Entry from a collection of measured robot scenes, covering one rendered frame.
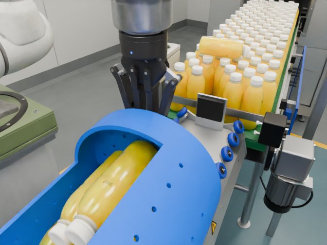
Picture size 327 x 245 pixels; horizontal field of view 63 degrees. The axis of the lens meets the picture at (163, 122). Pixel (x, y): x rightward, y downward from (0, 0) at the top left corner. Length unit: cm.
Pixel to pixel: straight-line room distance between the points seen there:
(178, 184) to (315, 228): 168
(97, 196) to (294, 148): 80
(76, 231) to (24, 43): 62
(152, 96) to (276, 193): 84
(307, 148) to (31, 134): 90
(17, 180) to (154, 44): 64
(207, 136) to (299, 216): 124
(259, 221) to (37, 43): 158
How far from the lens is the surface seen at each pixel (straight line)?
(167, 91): 44
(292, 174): 110
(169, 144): 40
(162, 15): 39
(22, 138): 82
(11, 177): 89
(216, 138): 91
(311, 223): 202
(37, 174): 94
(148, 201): 34
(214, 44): 108
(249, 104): 96
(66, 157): 234
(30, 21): 88
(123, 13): 39
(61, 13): 362
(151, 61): 43
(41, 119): 82
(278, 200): 121
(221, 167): 74
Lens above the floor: 147
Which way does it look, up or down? 35 degrees down
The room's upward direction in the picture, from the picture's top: straight up
